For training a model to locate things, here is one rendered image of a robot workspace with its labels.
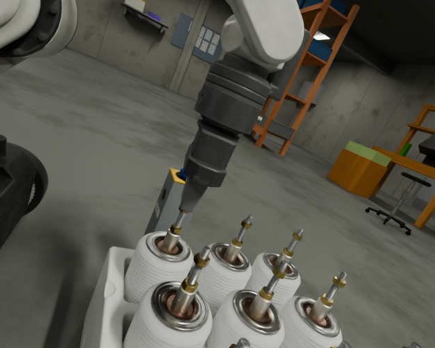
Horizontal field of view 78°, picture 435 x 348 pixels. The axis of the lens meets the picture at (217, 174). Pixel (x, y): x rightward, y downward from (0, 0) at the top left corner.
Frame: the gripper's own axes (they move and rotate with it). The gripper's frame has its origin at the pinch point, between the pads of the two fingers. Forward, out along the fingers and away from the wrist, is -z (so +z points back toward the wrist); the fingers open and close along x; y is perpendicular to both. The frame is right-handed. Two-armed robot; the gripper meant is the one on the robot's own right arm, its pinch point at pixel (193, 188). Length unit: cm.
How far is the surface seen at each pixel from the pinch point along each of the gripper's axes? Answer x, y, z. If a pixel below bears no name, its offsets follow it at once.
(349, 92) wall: -818, 448, 184
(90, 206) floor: -47, -23, -36
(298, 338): 9.2, 22.2, -13.2
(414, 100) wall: -606, 499, 193
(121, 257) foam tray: -3.4, -6.4, -18.2
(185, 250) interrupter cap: -0.2, 2.9, -10.8
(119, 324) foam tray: 9.9, -3.2, -18.2
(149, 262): 4.1, -2.2, -11.9
